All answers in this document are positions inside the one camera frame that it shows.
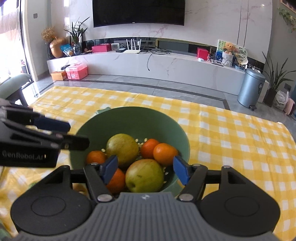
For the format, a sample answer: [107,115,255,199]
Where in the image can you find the orange mandarin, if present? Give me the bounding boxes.
[140,138,160,159]
[85,151,107,165]
[107,168,125,194]
[153,143,179,167]

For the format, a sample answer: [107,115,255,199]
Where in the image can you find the yellow-green pear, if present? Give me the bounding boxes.
[106,133,139,167]

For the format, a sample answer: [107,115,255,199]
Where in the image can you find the red-yellow apple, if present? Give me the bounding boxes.
[125,159,164,193]

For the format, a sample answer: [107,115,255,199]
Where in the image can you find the green chair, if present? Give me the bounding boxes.
[0,73,31,106]

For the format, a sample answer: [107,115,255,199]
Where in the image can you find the orange cardboard box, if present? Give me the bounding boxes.
[51,70,67,81]

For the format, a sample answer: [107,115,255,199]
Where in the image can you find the pink storage box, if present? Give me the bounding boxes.
[65,63,88,80]

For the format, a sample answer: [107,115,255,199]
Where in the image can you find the green colander bowl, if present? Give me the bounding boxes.
[70,106,191,196]

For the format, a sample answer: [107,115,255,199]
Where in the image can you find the yellow checkered tablecloth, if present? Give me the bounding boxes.
[0,86,296,241]

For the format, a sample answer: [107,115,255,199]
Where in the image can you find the copper vase dried flowers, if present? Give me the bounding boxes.
[41,28,67,59]

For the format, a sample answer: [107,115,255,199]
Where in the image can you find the glass vase green plant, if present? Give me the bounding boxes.
[65,17,90,56]

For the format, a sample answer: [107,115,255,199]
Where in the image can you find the magenta flat box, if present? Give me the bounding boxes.
[92,43,111,53]

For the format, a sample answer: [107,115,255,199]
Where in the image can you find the white marble tv bench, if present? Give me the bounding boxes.
[47,51,245,95]

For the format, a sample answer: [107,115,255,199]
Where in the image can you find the grey metal trash can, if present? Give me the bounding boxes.
[237,68,265,111]

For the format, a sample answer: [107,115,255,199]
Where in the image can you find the small white clock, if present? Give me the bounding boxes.
[111,43,120,51]

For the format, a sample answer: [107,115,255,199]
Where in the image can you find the white wifi router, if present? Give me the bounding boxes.
[123,39,141,54]

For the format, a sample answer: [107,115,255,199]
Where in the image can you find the white plastic bag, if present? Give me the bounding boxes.
[273,90,289,111]

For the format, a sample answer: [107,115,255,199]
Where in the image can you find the pink stool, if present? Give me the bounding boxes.
[283,97,295,115]

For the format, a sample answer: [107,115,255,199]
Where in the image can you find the red box on shelf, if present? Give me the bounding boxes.
[197,48,209,61]

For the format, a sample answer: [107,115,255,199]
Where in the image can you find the teddy bear bouquet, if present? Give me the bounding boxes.
[215,40,248,69]

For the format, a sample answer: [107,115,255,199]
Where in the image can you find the potted long-leaf plant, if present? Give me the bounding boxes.
[262,52,295,107]

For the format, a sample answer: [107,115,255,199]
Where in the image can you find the black television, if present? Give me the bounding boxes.
[92,0,186,27]

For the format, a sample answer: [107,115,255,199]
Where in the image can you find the green vine plant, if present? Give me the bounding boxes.
[278,8,296,32]

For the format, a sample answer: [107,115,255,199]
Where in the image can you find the black hanging cable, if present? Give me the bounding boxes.
[146,48,172,72]

